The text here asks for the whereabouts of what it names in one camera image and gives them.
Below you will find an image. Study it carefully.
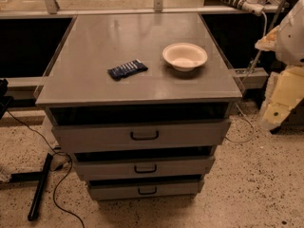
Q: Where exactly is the dark blue snack packet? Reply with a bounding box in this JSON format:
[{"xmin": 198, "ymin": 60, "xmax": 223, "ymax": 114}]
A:
[{"xmin": 107, "ymin": 59, "xmax": 148, "ymax": 81}]

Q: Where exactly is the grey top drawer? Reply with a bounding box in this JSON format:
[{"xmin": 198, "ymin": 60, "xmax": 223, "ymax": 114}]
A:
[{"xmin": 47, "ymin": 104, "xmax": 231, "ymax": 153}]

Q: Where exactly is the grey drawer cabinet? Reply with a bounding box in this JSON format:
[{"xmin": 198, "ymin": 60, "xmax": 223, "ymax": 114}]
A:
[{"xmin": 36, "ymin": 13, "xmax": 241, "ymax": 112}]

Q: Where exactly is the black floor cable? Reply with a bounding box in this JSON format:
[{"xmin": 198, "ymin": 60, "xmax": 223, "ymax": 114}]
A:
[{"xmin": 5, "ymin": 109, "xmax": 86, "ymax": 228}]

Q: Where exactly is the grey middle drawer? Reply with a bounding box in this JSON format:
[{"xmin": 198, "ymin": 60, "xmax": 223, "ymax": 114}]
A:
[{"xmin": 75, "ymin": 147, "xmax": 215, "ymax": 181}]

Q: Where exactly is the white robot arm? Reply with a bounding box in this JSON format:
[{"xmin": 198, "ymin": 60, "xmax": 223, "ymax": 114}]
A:
[{"xmin": 255, "ymin": 0, "xmax": 304, "ymax": 130}]

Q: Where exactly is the grey aluminium frame rail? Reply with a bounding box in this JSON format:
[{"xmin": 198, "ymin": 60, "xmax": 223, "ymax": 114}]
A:
[{"xmin": 229, "ymin": 67, "xmax": 269, "ymax": 90}]

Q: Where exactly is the white power cable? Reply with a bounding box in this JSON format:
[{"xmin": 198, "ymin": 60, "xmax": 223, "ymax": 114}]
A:
[{"xmin": 243, "ymin": 10, "xmax": 269, "ymax": 81}]

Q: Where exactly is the grey bottom drawer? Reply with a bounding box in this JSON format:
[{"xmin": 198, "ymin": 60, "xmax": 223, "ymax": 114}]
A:
[{"xmin": 88, "ymin": 175, "xmax": 203, "ymax": 200}]

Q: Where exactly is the grey drawer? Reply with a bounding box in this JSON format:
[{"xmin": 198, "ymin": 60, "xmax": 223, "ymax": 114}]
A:
[
  {"xmin": 47, "ymin": 104, "xmax": 231, "ymax": 153},
  {"xmin": 88, "ymin": 175, "xmax": 203, "ymax": 200},
  {"xmin": 75, "ymin": 147, "xmax": 215, "ymax": 181}
]

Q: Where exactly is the black metal stand leg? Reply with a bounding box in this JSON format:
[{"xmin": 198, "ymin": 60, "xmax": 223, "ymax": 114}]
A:
[{"xmin": 9, "ymin": 154, "xmax": 53, "ymax": 221}]

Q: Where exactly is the white power strip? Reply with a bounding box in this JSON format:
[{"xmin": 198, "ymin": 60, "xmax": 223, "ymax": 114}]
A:
[{"xmin": 220, "ymin": 0, "xmax": 264, "ymax": 16}]

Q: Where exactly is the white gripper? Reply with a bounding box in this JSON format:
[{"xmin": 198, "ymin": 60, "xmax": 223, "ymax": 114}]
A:
[{"xmin": 259, "ymin": 66, "xmax": 304, "ymax": 130}]

